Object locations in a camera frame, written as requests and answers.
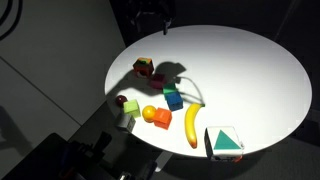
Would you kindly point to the white table base legs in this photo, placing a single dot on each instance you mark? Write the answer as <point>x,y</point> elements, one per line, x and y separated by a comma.
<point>163,161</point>

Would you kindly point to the orange yellow multicolor cube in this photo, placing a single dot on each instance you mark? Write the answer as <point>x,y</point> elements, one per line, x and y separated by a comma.
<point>143,66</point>

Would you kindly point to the blue block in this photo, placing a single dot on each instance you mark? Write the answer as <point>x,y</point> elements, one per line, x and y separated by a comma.
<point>174,101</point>

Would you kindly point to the orange block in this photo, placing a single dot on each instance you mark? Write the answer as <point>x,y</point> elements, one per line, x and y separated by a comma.
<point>162,118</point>

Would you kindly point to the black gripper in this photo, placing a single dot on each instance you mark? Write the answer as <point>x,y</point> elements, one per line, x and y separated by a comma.
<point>151,13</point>

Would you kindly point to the yellow ball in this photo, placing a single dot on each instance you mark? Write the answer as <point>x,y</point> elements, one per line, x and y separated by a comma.
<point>148,113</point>

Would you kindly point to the white box with teal triangle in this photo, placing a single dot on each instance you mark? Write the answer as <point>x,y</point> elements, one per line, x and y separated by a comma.
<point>224,142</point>

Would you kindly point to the lime green block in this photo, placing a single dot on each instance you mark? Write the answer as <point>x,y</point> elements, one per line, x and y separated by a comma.
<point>132,108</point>

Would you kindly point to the black platform base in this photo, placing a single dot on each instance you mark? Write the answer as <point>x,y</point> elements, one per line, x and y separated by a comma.
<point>50,160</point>

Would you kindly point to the yellow banana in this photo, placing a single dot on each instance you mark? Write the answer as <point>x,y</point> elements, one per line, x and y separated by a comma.
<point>191,125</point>

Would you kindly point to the maroon block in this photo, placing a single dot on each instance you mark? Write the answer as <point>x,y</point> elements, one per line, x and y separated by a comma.
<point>157,81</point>

